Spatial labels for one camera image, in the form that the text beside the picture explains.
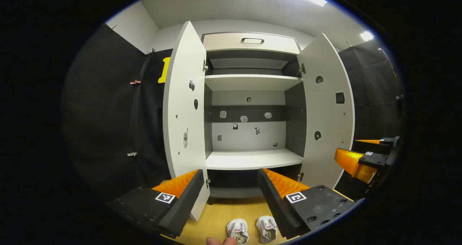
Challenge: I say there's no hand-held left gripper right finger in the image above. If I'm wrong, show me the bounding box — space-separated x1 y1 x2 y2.
257 168 356 239

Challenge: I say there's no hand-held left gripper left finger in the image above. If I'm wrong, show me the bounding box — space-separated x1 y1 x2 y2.
106 169 205 239

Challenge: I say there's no white canvas shoe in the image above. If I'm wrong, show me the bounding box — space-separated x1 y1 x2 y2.
226 219 249 245
256 215 278 243

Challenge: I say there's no white shoe cabinet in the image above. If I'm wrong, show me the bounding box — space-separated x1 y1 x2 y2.
202 31 307 199

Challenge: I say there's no white cabinet door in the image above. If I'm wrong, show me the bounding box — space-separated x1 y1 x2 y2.
297 33 355 189
162 21 210 222

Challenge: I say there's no black backdrop cloth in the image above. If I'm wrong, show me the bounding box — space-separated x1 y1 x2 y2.
339 39 404 199
61 23 174 204

